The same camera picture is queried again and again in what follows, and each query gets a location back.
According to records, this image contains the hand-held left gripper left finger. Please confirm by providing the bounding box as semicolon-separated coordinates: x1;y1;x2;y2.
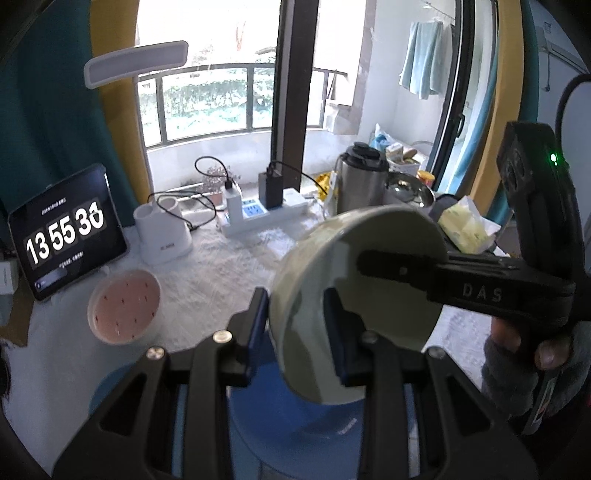
51;287;271;480

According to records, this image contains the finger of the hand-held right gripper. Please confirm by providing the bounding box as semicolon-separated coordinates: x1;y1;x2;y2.
358;249;439;291

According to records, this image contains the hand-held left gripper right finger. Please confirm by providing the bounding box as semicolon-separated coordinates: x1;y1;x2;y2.
323;286;539;480

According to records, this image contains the cream bowl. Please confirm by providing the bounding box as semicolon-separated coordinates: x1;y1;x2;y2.
269;205;450;406

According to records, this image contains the large light blue plate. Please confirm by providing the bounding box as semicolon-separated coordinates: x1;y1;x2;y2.
90;360;430;480

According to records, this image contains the person's right hand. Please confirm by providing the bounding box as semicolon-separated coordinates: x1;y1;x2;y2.
480;318;591;416

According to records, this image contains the pale yellow packet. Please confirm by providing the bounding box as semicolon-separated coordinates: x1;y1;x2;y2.
438;196;501;254

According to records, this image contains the steel bowl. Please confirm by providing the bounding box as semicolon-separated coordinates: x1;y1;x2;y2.
385;173;435;210

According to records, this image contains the steel kettle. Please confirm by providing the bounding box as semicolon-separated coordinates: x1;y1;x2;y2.
335;142;389;215

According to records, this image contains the white power strip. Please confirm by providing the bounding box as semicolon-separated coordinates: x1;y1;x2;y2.
217;187;311;238

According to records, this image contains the white charger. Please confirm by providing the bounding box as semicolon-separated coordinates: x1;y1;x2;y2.
223;182;242;222

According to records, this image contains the white desk lamp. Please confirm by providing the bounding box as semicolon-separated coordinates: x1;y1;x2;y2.
84;41;194;265

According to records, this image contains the white bowl with pink inside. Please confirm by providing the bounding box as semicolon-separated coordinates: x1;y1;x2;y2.
88;268;162;346

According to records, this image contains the yellow curtain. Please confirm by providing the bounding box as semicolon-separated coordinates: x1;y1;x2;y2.
90;0;151;204
475;0;525;222

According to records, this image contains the small potted plant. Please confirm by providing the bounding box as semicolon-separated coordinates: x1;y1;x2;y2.
205;166;228;204

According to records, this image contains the balcony cardboard box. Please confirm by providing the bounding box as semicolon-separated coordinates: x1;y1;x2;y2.
325;104;354;134

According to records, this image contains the white air conditioner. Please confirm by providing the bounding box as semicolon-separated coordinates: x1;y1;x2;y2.
536;28;591;75

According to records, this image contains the tablet showing clock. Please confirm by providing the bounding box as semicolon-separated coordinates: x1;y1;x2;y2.
7;164;129;302

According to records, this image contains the light blue towel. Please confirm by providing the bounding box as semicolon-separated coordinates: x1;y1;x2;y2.
399;21;451;100

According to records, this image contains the small white box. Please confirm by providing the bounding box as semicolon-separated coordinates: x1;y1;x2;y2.
0;258;19;296

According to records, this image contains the balcony railing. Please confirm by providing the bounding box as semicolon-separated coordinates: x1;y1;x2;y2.
139;65;349;144

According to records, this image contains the teal curtain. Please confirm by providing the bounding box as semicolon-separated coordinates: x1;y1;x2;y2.
0;41;139;232

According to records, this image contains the black lamp cable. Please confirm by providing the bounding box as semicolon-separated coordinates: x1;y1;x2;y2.
148;191;219;232

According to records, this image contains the black charger cable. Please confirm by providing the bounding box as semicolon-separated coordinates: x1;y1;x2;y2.
270;161;325;195
195;156;234;186

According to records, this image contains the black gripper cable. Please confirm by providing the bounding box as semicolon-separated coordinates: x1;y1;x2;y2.
556;74;591;139

